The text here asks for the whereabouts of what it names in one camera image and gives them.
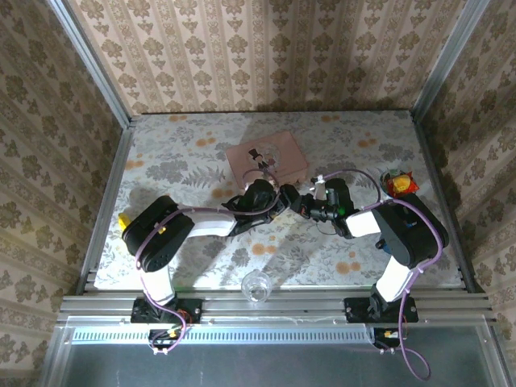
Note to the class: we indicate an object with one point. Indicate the pink box with couple print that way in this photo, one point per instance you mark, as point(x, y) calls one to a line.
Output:
point(290, 155)

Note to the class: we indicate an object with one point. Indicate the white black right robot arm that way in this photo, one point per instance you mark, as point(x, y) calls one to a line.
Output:
point(363, 223)

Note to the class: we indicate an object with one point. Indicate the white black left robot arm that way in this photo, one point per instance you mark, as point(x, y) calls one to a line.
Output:
point(209, 225)

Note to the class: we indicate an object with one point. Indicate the clear glass cup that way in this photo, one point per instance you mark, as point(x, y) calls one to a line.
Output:
point(256, 287)

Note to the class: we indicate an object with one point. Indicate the black right connector block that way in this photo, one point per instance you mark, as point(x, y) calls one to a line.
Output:
point(383, 335)

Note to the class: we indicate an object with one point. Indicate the black connector block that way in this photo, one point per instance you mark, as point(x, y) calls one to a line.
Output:
point(161, 336)
point(383, 335)

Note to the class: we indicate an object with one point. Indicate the small yellow toy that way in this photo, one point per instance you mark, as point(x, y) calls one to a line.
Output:
point(123, 221)

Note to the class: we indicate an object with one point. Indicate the grey metal panel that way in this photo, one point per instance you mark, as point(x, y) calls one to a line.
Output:
point(262, 367)

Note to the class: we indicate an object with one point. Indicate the black left connector block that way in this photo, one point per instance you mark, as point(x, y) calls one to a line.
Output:
point(161, 336)

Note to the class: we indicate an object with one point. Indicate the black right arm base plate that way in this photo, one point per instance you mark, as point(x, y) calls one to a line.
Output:
point(356, 310)

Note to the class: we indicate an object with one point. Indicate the aluminium front frame rail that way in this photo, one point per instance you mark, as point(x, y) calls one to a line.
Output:
point(302, 308)

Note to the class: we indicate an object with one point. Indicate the aluminium right side rail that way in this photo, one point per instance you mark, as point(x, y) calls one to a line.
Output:
point(431, 161)

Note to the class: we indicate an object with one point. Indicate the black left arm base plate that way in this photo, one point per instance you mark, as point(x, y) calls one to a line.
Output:
point(189, 310)

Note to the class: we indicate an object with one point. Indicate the aluminium left side rail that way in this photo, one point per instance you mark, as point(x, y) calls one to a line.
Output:
point(105, 209)

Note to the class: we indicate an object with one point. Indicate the aluminium right frame post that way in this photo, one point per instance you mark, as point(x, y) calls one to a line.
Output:
point(449, 56)

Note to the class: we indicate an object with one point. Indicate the aluminium frame post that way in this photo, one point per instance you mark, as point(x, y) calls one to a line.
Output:
point(449, 56)
point(94, 64)

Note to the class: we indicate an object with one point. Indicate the aluminium left frame post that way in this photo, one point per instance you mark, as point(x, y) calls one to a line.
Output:
point(94, 64)

